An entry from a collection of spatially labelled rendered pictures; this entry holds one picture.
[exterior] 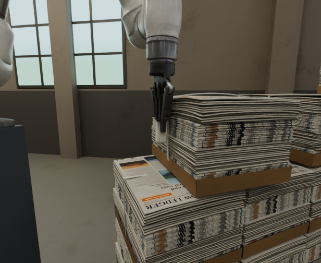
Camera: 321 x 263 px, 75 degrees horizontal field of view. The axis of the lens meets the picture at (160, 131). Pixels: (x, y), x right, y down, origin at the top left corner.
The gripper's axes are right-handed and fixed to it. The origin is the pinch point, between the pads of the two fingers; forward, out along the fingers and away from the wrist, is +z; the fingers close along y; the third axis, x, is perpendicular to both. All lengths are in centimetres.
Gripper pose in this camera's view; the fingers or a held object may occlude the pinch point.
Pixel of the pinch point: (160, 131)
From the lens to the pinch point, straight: 63.4
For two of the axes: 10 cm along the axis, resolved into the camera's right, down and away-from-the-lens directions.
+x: -9.2, 0.6, -3.9
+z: -0.1, 9.8, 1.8
